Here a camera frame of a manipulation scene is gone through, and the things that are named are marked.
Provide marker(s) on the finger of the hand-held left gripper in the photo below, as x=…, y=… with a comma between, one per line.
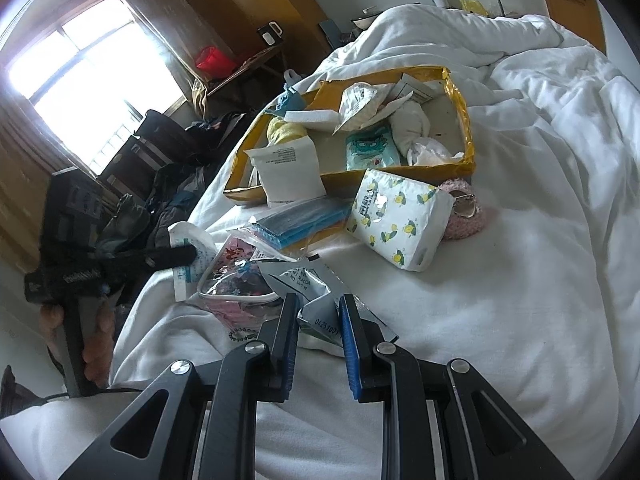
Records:
x=172, y=256

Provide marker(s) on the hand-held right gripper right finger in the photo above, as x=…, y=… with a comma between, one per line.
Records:
x=350, y=345

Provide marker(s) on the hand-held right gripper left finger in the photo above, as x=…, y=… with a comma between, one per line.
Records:
x=286, y=340

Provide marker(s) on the white plastic mask packet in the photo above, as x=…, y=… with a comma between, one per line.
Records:
x=192, y=280

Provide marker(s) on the silver foil packet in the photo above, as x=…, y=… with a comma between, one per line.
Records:
x=320, y=300

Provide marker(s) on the cardboard box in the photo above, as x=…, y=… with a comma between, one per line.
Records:
x=445, y=120

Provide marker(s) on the person's left hand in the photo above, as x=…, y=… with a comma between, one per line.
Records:
x=98, y=355

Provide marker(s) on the pink cartoon pouch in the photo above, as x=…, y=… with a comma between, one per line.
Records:
x=235, y=285

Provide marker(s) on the black suitcase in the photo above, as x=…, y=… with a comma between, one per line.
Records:
x=145, y=150

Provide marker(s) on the blue face mask pack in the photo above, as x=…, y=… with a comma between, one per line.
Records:
x=300, y=222

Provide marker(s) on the lemon print tissue pack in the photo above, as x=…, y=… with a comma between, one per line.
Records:
x=395, y=220

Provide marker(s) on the window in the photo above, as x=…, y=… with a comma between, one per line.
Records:
x=85, y=90

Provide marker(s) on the white paper packet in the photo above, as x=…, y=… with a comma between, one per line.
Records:
x=292, y=170

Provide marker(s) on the white duvet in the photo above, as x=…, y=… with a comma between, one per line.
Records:
x=500, y=285

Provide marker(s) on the yellow towel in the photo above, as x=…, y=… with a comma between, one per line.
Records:
x=285, y=132

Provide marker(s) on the pink knitted pouch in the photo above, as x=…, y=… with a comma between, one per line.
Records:
x=465, y=215

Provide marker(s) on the blue cloth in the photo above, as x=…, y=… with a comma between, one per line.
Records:
x=286, y=102

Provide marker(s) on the white foam sponge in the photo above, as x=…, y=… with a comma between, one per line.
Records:
x=312, y=119

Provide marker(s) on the teal wet wipes pack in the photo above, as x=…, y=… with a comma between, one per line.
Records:
x=372, y=149

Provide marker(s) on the red bucket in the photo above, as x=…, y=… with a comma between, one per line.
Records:
x=214, y=59

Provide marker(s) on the wooden desk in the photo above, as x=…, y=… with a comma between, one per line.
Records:
x=250, y=65

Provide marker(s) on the white plastic jug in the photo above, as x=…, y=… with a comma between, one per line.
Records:
x=291, y=79

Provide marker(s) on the brown curtain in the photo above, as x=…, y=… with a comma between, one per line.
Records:
x=160, y=25

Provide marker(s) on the white rolled cloth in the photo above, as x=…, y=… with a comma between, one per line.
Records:
x=412, y=125

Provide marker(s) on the clear plastic packet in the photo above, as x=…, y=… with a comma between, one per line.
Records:
x=362, y=105

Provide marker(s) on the black and white charger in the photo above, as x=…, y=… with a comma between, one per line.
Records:
x=270, y=34

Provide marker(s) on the white paper card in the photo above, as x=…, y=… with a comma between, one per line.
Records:
x=417, y=90

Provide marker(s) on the yellow plastic bag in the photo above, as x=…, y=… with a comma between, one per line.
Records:
x=472, y=4

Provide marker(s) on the brown wooden panel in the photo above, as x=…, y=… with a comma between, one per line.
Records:
x=570, y=0

